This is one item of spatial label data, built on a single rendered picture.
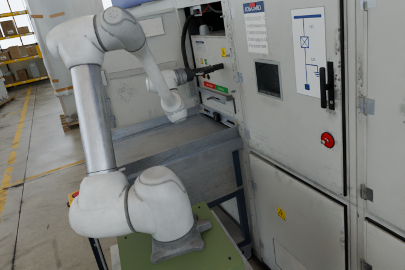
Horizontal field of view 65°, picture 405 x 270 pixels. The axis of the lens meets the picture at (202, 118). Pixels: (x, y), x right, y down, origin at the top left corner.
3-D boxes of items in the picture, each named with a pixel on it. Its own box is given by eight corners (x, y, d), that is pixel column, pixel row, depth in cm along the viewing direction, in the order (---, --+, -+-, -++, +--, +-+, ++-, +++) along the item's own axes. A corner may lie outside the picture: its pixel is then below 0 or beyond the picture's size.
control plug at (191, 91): (189, 99, 212) (184, 73, 206) (186, 97, 216) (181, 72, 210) (199, 96, 215) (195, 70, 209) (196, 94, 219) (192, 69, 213)
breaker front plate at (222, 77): (238, 123, 181) (226, 38, 165) (201, 106, 223) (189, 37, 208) (240, 122, 182) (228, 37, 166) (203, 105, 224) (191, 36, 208)
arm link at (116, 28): (144, 20, 122) (109, 28, 123) (126, -9, 105) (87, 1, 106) (148, 51, 119) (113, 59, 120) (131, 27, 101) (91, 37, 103)
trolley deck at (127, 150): (123, 193, 153) (120, 182, 151) (103, 151, 207) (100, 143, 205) (243, 147, 178) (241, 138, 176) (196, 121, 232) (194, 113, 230)
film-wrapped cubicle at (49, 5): (134, 111, 569) (100, -27, 494) (64, 132, 524) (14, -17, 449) (123, 102, 647) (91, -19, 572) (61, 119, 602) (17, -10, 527)
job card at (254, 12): (268, 55, 129) (263, 0, 122) (247, 52, 142) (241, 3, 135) (269, 54, 129) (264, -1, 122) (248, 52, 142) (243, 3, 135)
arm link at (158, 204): (194, 238, 102) (177, 181, 94) (139, 248, 104) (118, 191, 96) (195, 206, 117) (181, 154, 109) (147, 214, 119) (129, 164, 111)
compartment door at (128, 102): (109, 129, 232) (80, 24, 208) (194, 111, 239) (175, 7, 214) (108, 132, 226) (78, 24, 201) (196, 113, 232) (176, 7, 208)
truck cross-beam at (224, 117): (241, 132, 180) (240, 122, 178) (200, 111, 227) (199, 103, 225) (249, 129, 182) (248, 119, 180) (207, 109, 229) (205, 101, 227)
